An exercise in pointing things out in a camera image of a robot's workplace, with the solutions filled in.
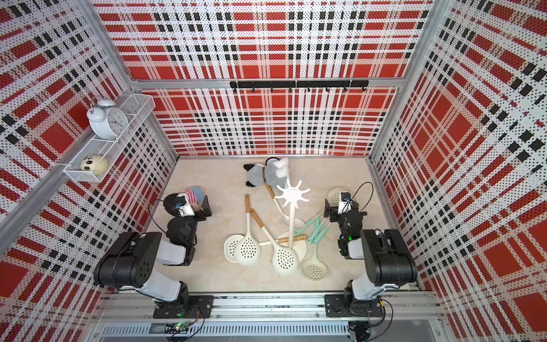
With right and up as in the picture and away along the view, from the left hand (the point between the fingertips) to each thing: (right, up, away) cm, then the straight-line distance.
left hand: (199, 197), depth 90 cm
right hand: (+61, -1, +2) cm, 61 cm away
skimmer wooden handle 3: (+15, -18, -4) cm, 23 cm away
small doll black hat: (+5, -5, -7) cm, 10 cm away
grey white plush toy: (+32, +11, +11) cm, 35 cm away
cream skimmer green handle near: (+49, -27, -8) cm, 56 cm away
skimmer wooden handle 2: (+37, -24, -8) cm, 45 cm away
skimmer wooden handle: (+22, -21, -6) cm, 31 cm away
